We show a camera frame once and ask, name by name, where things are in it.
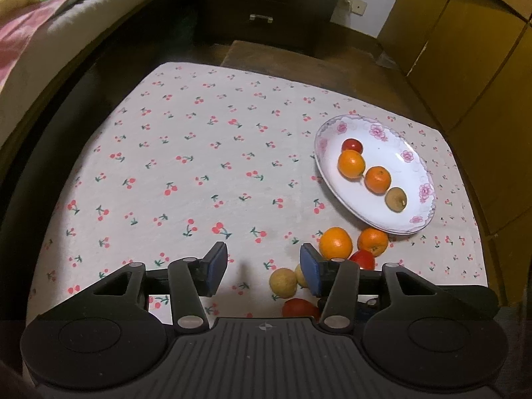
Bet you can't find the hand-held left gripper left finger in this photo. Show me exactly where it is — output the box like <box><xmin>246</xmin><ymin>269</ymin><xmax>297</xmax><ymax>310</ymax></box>
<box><xmin>81</xmin><ymin>241</ymin><xmax>229</xmax><ymax>336</ymax></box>

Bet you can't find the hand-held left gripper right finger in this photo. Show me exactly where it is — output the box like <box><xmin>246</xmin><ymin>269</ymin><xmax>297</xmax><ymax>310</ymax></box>
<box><xmin>299</xmin><ymin>242</ymin><xmax>458</xmax><ymax>335</ymax></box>

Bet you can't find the orange mandarin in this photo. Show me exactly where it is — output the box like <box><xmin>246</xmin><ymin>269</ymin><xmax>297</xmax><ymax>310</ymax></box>
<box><xmin>357</xmin><ymin>228</ymin><xmax>389</xmax><ymax>257</ymax></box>
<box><xmin>337</xmin><ymin>150</ymin><xmax>366</xmax><ymax>180</ymax></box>
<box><xmin>319</xmin><ymin>227</ymin><xmax>353</xmax><ymax>260</ymax></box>
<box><xmin>364</xmin><ymin>166</ymin><xmax>392</xmax><ymax>195</ymax></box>

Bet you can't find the brown kiwi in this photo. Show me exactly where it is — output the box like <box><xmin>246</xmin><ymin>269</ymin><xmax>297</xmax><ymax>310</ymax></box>
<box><xmin>385</xmin><ymin>187</ymin><xmax>408</xmax><ymax>212</ymax></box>

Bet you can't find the white floral plate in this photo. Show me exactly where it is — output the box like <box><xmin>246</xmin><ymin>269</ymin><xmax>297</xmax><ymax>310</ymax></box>
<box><xmin>314</xmin><ymin>114</ymin><xmax>436</xmax><ymax>234</ymax></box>

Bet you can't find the cherry print tablecloth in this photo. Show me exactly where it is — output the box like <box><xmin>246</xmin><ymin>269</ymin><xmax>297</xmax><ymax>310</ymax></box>
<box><xmin>26</xmin><ymin>62</ymin><xmax>489</xmax><ymax>329</ymax></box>

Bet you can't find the dark wooden stool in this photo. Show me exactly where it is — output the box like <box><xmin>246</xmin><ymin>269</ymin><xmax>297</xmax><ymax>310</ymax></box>
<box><xmin>220</xmin><ymin>40</ymin><xmax>387</xmax><ymax>96</ymax></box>

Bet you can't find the dark wooden nightstand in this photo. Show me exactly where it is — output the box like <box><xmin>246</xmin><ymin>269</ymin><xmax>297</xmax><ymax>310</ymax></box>
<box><xmin>195</xmin><ymin>0</ymin><xmax>347</xmax><ymax>57</ymax></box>

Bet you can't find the dark nightstand drawer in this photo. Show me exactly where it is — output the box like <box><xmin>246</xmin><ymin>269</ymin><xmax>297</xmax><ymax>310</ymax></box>
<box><xmin>208</xmin><ymin>0</ymin><xmax>333</xmax><ymax>46</ymax></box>

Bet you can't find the wooden wardrobe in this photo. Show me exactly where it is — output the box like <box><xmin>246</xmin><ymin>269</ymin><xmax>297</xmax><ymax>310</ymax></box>
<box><xmin>378</xmin><ymin>0</ymin><xmax>532</xmax><ymax>308</ymax></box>

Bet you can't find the bed mattress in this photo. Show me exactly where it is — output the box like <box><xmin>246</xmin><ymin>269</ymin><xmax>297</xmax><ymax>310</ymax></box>
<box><xmin>0</xmin><ymin>0</ymin><xmax>140</xmax><ymax>146</ymax></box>

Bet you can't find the floral pink green blanket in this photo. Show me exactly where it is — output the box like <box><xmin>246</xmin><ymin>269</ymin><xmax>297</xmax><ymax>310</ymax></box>
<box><xmin>0</xmin><ymin>0</ymin><xmax>142</xmax><ymax>88</ymax></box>

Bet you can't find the dark wooden bed frame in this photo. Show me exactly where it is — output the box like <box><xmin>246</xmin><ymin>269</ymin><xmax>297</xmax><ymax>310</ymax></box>
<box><xmin>0</xmin><ymin>8</ymin><xmax>200</xmax><ymax>321</ymax></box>

